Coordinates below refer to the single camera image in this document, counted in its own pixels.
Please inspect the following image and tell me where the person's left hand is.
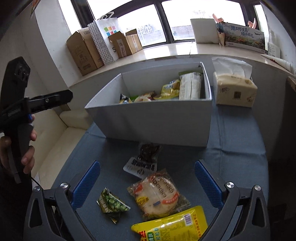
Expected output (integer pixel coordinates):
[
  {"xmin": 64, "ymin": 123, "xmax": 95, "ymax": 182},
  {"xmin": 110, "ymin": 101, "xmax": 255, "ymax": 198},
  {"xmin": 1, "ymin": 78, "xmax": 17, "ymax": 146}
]
[{"xmin": 1, "ymin": 136, "xmax": 35, "ymax": 174}]

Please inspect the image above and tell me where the tall white green snack bag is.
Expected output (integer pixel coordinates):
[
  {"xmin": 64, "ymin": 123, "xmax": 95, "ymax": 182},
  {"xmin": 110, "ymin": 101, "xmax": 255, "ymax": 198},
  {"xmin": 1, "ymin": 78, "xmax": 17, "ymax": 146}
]
[{"xmin": 179, "ymin": 72, "xmax": 203, "ymax": 100}]

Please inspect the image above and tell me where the white storage box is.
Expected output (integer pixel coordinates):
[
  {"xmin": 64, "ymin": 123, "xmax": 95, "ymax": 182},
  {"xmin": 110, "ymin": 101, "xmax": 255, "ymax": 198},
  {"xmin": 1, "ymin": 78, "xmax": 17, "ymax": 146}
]
[{"xmin": 85, "ymin": 62, "xmax": 213, "ymax": 147}]

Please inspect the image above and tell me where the clear dark dried fruit packet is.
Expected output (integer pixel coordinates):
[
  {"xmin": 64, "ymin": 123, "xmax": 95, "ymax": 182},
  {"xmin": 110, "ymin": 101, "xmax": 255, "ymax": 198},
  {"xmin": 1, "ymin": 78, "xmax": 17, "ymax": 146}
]
[{"xmin": 123, "ymin": 143, "xmax": 162, "ymax": 179}]

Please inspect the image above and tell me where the open brown cardboard box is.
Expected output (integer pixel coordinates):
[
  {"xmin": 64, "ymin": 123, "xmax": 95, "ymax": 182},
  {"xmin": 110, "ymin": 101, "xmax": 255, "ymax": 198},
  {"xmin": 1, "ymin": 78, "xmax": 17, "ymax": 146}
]
[{"xmin": 108, "ymin": 29, "xmax": 142, "ymax": 58}]

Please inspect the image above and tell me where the white board on sill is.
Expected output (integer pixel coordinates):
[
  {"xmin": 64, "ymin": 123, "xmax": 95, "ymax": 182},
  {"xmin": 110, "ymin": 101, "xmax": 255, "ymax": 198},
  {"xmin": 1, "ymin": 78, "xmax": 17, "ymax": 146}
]
[{"xmin": 190, "ymin": 19, "xmax": 219, "ymax": 44}]

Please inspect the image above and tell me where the yellow snack pouch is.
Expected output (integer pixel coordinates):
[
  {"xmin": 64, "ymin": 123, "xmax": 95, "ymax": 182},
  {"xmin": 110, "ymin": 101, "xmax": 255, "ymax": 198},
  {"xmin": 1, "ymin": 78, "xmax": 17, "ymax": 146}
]
[{"xmin": 131, "ymin": 205, "xmax": 208, "ymax": 241}]

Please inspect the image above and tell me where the printed landscape gift box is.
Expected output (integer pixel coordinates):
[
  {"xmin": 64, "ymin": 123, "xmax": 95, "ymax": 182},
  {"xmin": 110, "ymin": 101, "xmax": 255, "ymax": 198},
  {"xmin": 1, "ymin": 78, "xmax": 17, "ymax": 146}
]
[{"xmin": 221, "ymin": 23, "xmax": 265, "ymax": 54}]

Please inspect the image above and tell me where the black yellow snack packet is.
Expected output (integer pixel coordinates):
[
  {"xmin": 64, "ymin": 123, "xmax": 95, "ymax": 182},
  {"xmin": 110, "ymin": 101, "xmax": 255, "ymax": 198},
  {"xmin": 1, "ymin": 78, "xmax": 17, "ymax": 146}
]
[{"xmin": 119, "ymin": 94, "xmax": 132, "ymax": 104}]

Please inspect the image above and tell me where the round rice cracker packet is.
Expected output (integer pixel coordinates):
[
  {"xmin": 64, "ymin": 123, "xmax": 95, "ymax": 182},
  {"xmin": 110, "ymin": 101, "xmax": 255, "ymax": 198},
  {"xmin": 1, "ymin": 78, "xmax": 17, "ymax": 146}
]
[{"xmin": 127, "ymin": 169, "xmax": 191, "ymax": 221}]

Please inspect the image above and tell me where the yellow blue snack packet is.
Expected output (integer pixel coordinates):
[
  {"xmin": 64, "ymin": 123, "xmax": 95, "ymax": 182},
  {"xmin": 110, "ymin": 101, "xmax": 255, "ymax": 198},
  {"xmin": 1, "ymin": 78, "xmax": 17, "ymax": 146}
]
[{"xmin": 154, "ymin": 79, "xmax": 181, "ymax": 100}]

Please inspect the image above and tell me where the green pea snack packet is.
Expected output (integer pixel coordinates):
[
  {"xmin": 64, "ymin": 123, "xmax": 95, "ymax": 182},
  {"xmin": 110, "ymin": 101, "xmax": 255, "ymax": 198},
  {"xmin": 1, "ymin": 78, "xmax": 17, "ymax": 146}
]
[{"xmin": 96, "ymin": 187, "xmax": 130, "ymax": 224}]

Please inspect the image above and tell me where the beige tissue pack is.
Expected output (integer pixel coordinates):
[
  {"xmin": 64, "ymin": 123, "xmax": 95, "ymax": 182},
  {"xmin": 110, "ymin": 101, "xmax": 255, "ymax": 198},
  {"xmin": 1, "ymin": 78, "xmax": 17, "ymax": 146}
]
[{"xmin": 212, "ymin": 57, "xmax": 257, "ymax": 108}]

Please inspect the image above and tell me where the beige corn cake snack packet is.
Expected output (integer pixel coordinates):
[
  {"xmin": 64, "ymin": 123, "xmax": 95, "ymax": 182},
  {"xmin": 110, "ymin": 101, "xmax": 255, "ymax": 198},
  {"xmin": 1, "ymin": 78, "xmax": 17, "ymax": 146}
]
[{"xmin": 133, "ymin": 91, "xmax": 156, "ymax": 102}]

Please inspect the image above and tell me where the white polka dot paper bag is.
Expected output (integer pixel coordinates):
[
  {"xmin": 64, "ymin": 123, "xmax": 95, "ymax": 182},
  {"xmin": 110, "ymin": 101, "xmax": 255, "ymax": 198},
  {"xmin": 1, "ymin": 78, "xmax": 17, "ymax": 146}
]
[{"xmin": 87, "ymin": 11, "xmax": 120, "ymax": 65}]

